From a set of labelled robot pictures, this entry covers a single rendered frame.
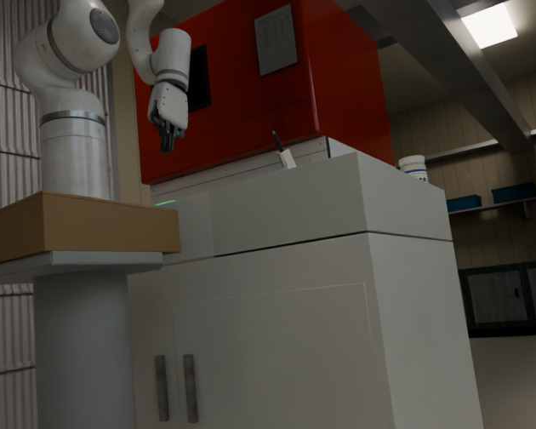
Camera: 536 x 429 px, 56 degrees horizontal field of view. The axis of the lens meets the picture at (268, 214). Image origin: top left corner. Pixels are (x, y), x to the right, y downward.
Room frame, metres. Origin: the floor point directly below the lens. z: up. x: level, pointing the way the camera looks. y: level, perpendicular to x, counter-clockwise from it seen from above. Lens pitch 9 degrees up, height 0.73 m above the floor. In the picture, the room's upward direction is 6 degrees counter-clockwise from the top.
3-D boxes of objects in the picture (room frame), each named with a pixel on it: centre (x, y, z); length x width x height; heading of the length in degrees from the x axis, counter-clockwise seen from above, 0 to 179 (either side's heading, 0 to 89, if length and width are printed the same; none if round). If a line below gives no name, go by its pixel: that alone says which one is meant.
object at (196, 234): (1.26, 0.33, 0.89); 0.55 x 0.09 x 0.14; 58
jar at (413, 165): (1.39, -0.42, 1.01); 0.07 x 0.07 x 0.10
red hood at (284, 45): (2.09, -0.04, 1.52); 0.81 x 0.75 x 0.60; 58
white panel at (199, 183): (1.82, 0.13, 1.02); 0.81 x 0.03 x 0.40; 58
